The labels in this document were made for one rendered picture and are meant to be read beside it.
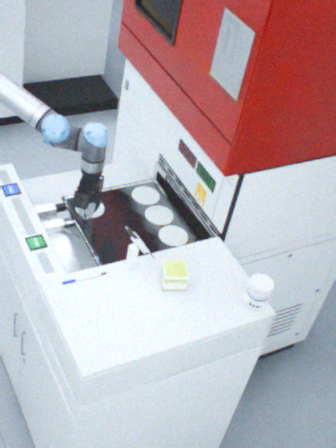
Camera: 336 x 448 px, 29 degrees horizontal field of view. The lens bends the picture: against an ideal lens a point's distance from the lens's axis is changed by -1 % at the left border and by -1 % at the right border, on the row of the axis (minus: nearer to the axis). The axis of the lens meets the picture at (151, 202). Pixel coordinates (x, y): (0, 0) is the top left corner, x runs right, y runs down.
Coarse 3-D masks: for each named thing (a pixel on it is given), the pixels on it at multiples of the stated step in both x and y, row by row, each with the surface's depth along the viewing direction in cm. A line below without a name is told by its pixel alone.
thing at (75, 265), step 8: (48, 216) 223; (56, 216) 224; (56, 232) 218; (64, 232) 219; (56, 240) 215; (64, 240) 216; (56, 248) 212; (64, 248) 213; (72, 248) 214; (64, 256) 210; (72, 256) 211; (64, 264) 208; (72, 264) 208; (80, 264) 209; (72, 272) 206
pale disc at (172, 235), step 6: (162, 228) 224; (168, 228) 225; (174, 228) 225; (180, 228) 225; (162, 234) 222; (168, 234) 222; (174, 234) 223; (180, 234) 223; (186, 234) 224; (162, 240) 220; (168, 240) 220; (174, 240) 221; (180, 240) 221; (186, 240) 222
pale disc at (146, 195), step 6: (144, 186) 239; (138, 192) 237; (144, 192) 237; (150, 192) 238; (156, 192) 238; (138, 198) 234; (144, 198) 235; (150, 198) 235; (156, 198) 236; (144, 204) 232; (150, 204) 233
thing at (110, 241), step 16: (112, 192) 235; (128, 192) 236; (160, 192) 238; (112, 208) 228; (128, 208) 229; (144, 208) 231; (80, 224) 220; (96, 224) 221; (112, 224) 222; (128, 224) 223; (144, 224) 224; (176, 224) 227; (96, 240) 215; (112, 240) 216; (128, 240) 217; (144, 240) 219; (160, 240) 220; (192, 240) 222; (112, 256) 211
